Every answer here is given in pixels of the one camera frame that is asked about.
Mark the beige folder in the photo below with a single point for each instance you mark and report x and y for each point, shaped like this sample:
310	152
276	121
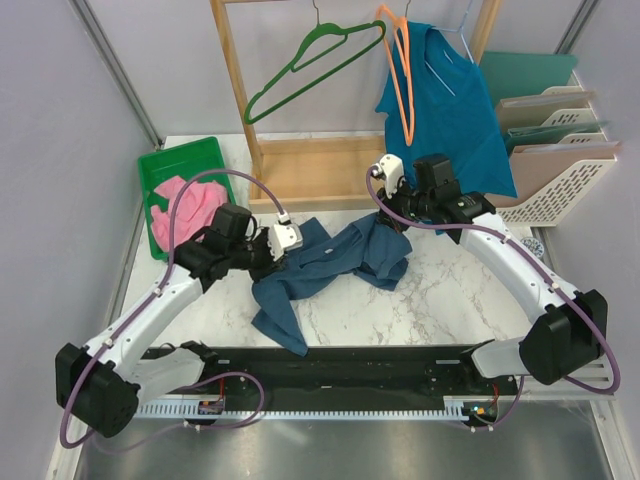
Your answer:
533	110

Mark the teal t-shirt on rack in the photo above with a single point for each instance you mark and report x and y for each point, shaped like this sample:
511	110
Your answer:
423	119

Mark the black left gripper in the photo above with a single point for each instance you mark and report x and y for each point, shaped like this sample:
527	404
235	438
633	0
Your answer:
269	266

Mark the pink cloth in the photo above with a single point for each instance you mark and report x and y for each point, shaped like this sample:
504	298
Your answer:
195	210

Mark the aluminium frame post left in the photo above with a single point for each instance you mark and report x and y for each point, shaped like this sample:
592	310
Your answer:
98	36

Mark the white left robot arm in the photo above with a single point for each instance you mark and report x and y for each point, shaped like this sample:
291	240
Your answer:
103	382

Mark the white perforated file organizer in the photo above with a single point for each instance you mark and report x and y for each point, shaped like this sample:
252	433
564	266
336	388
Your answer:
553	202

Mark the green plastic tray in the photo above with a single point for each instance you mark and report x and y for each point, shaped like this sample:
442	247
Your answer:
185	161

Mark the teal folder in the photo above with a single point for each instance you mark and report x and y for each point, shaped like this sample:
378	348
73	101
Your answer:
509	75

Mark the aluminium frame post right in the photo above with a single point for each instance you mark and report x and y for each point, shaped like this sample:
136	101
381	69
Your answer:
576	25

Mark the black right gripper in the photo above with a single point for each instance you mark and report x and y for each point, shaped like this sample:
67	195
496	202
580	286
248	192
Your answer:
391	203

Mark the green plastic hanger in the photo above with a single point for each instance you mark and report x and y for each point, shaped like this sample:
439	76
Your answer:
299	62

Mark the white slotted cable duct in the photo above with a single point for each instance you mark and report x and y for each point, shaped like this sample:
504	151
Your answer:
212	407

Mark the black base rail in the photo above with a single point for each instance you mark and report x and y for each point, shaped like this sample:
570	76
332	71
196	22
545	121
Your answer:
359	377

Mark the pink folder front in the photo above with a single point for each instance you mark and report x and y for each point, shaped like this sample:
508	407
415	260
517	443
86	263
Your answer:
533	167

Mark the round blue patterned tin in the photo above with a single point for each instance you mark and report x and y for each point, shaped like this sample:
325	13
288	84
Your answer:
534	245

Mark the dark blue t-shirt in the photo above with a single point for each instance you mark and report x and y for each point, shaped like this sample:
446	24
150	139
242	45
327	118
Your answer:
366	248

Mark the aluminium frame post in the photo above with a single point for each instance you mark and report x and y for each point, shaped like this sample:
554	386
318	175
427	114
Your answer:
98	36
576	25

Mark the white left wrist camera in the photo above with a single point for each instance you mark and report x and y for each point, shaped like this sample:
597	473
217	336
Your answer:
282	238

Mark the wooden clothes rack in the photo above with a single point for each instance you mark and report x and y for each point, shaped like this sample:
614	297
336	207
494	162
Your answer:
309	174

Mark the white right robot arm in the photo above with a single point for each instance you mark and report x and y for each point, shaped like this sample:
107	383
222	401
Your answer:
567	337

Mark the light blue wire hanger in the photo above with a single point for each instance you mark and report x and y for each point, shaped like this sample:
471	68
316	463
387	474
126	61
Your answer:
458	35

